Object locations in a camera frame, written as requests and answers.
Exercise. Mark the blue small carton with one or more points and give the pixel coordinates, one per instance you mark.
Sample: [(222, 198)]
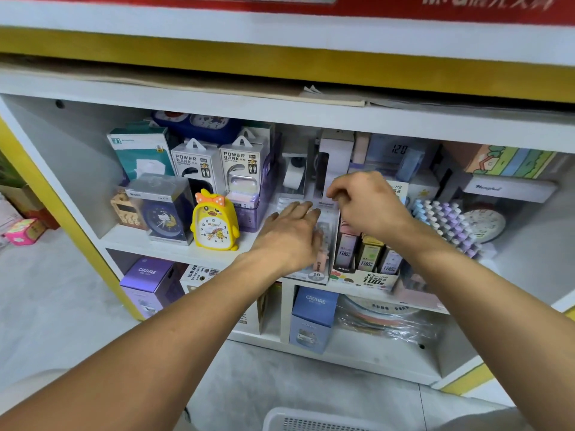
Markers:
[(314, 320)]

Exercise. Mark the white plastic basket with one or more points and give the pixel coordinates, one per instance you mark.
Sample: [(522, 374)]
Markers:
[(319, 421)]

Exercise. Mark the tape dispenser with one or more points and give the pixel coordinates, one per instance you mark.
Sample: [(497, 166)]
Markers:
[(295, 175)]

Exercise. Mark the clear plastic tray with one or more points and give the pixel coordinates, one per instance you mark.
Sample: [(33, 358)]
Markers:
[(322, 256)]

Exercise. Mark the person's left hand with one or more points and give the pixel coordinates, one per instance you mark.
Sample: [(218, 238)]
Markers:
[(286, 238)]

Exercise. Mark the person's right forearm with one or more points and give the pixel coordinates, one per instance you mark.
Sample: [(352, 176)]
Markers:
[(503, 323)]

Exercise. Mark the assorted small colourful boxes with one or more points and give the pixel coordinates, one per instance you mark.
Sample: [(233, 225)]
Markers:
[(22, 215)]

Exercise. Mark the red banner strip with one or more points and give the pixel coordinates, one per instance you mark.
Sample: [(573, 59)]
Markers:
[(359, 4)]

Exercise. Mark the white refill display box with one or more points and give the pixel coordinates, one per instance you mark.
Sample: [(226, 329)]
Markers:
[(364, 278)]

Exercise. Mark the clear boxed dark clock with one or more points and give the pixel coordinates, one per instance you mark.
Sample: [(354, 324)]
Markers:
[(160, 211)]

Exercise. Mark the grey digital clock box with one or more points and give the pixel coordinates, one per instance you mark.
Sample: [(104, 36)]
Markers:
[(395, 157)]

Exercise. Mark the yellow alarm clock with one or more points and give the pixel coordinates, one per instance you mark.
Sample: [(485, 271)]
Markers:
[(216, 224)]

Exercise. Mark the purple box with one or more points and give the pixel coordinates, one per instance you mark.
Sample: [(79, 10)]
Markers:
[(148, 284)]

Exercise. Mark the white long box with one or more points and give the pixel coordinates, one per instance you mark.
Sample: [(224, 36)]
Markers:
[(508, 186)]

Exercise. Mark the person's left forearm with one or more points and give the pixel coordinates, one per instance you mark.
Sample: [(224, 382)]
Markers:
[(144, 359)]

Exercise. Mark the small tan alarm clock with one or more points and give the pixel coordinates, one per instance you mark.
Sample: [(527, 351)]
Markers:
[(126, 211)]

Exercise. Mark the white hanging accessory box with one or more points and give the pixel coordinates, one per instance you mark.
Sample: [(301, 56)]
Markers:
[(247, 161), (196, 161)]

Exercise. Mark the white round clock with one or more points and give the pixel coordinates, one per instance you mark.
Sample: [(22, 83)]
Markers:
[(485, 224)]

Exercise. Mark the white shelf with yellow trim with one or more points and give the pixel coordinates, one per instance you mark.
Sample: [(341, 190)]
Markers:
[(296, 101)]

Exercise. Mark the person's right hand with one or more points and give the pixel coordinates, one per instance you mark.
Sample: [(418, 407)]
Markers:
[(373, 206)]

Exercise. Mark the teal white box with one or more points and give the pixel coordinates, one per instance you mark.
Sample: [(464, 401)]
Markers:
[(139, 150)]

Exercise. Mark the pastel sticky notes pack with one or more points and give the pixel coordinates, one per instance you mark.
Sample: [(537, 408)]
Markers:
[(508, 160)]

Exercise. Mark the purple translucent container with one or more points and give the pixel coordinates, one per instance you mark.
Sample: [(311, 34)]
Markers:
[(251, 211)]

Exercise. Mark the large white cardboard box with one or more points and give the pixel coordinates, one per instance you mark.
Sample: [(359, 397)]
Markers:
[(202, 275)]

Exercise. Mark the flat cardboard sheets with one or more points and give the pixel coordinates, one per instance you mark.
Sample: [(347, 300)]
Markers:
[(341, 89)]

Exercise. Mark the stack of wrapped discs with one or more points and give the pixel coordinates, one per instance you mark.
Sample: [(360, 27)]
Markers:
[(391, 320)]

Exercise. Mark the white tall box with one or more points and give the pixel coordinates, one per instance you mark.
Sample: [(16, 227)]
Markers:
[(334, 157)]

